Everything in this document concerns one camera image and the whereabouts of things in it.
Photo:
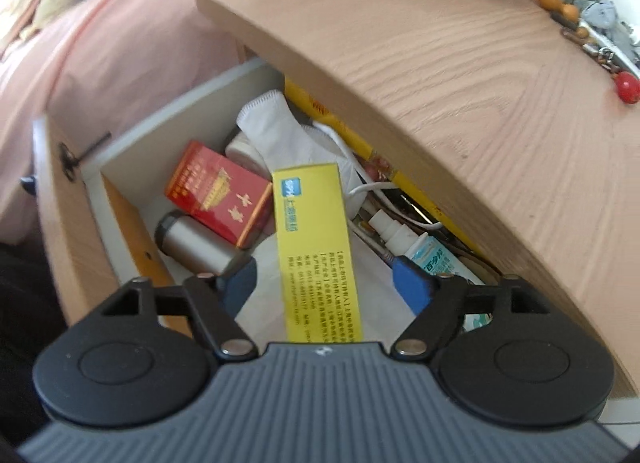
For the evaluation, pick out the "silver metal cylinder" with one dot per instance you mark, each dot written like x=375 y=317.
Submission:
x=195 y=245

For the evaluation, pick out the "red cigarette box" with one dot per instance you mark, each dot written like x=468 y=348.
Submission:
x=220 y=197

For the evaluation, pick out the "white spray bottle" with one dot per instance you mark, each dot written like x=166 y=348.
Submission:
x=420 y=249

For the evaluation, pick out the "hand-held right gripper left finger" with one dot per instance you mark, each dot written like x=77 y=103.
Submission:
x=240 y=282

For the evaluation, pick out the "white face mask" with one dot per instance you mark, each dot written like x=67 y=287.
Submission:
x=280 y=138

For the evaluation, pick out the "red ball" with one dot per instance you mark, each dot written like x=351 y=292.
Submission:
x=627 y=88

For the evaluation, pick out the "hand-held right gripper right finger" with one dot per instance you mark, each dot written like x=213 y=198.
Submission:
x=413 y=288

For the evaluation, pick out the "long yellow flat box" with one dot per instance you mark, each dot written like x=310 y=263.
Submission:
x=370 y=153

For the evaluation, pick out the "yellow medicine box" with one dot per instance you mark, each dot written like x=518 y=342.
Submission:
x=315 y=253

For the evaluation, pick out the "pink bed sheet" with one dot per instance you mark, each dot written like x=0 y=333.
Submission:
x=100 y=68

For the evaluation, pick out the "wooden nightstand drawer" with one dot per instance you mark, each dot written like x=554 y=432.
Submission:
x=135 y=203

